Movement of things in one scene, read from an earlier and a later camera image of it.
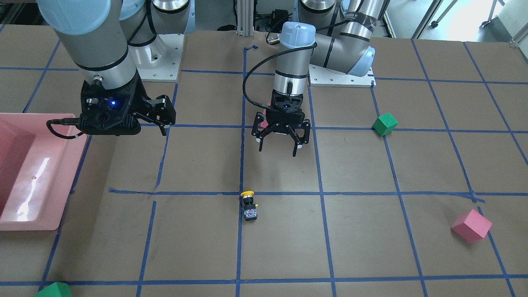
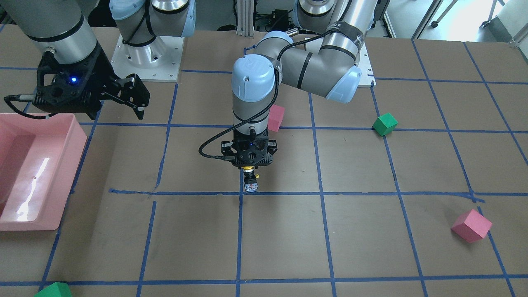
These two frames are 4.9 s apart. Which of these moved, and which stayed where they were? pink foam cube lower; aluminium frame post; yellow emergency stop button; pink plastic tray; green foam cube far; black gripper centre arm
Moved: yellow emergency stop button; black gripper centre arm
Stayed: green foam cube far; pink foam cube lower; pink plastic tray; aluminium frame post
